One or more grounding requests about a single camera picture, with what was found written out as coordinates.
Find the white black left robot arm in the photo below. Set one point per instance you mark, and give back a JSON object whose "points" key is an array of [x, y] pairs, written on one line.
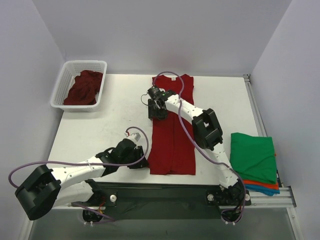
{"points": [[46, 188]]}

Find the dark red crumpled shirt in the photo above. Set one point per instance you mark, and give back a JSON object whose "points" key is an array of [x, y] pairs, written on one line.
{"points": [[84, 90]]}

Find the white perforated plastic basket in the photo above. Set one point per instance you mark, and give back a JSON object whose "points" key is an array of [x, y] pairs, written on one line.
{"points": [[69, 71]]}

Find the green folded t-shirt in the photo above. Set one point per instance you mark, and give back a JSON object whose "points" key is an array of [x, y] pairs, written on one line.
{"points": [[253, 158]]}

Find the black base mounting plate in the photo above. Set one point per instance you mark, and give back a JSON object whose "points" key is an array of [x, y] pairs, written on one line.
{"points": [[146, 201]]}

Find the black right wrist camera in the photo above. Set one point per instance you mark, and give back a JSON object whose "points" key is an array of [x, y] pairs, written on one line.
{"points": [[155, 92]]}

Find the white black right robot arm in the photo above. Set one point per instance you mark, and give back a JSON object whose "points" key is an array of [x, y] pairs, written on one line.
{"points": [[203, 129]]}

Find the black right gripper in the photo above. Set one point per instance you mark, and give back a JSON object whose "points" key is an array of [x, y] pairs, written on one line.
{"points": [[156, 111]]}

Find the aluminium frame rail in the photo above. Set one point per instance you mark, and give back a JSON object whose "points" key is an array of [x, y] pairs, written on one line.
{"points": [[280, 208]]}

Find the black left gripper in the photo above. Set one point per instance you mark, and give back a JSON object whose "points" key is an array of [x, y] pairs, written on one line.
{"points": [[140, 158]]}

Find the blue folded t-shirt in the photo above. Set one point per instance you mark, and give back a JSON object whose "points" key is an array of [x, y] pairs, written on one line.
{"points": [[268, 192]]}

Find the red t-shirt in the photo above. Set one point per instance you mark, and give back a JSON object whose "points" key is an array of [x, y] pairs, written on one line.
{"points": [[172, 153]]}

